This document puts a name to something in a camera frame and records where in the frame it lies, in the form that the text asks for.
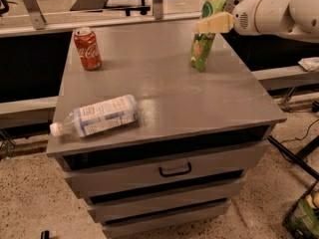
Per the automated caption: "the grey drawer cabinet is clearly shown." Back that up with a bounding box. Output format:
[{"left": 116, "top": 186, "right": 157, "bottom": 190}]
[{"left": 47, "top": 20, "right": 285, "bottom": 239}]

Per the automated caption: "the green rice chip bag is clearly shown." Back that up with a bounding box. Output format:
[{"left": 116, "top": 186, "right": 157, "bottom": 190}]
[{"left": 189, "top": 0, "right": 226, "bottom": 72}]

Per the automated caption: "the black cable on floor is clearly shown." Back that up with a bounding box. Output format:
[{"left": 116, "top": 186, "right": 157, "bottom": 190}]
[{"left": 280, "top": 118, "right": 319, "bottom": 164}]

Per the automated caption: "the metal railing bracket middle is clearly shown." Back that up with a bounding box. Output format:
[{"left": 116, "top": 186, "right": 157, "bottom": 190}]
[{"left": 153, "top": 0, "right": 163, "bottom": 20}]

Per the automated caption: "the metal railing bracket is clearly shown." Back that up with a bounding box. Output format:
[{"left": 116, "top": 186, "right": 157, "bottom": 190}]
[
  {"left": 22, "top": 0, "right": 46, "bottom": 30},
  {"left": 153, "top": 0, "right": 163, "bottom": 20}
]

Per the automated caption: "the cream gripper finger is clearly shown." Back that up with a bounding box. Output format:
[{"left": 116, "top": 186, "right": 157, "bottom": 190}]
[{"left": 196, "top": 12, "right": 234, "bottom": 34}]

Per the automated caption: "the black drawer handle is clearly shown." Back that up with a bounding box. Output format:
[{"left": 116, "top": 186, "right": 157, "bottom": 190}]
[{"left": 159, "top": 162, "right": 192, "bottom": 178}]

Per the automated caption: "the metal railing bracket left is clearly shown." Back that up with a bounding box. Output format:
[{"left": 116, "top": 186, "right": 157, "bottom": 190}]
[{"left": 22, "top": 0, "right": 46, "bottom": 30}]

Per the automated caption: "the black metal stand leg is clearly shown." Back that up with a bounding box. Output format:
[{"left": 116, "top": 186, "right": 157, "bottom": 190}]
[{"left": 268, "top": 135, "right": 319, "bottom": 180}]

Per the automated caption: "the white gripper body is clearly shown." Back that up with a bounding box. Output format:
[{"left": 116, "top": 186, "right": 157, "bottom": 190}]
[{"left": 232, "top": 0, "right": 258, "bottom": 36}]

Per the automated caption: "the black wire basket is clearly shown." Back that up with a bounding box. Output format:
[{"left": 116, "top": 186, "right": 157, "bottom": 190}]
[{"left": 282, "top": 181, "right": 319, "bottom": 239}]

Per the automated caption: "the green bag in basket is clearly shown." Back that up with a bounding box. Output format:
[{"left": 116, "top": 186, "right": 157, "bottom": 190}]
[{"left": 289, "top": 198, "right": 319, "bottom": 239}]

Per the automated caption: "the red cola can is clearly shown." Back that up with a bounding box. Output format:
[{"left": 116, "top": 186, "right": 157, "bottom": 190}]
[{"left": 74, "top": 27, "right": 102, "bottom": 71}]

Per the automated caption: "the white crumpled cloth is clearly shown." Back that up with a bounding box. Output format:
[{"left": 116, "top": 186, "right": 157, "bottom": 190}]
[{"left": 298, "top": 57, "right": 319, "bottom": 72}]

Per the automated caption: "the clear bottle with blue label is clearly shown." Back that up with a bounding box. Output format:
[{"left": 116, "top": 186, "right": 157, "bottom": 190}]
[{"left": 50, "top": 95, "right": 139, "bottom": 137}]

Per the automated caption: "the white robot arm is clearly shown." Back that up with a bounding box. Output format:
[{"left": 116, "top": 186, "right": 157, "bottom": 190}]
[{"left": 196, "top": 0, "right": 319, "bottom": 43}]

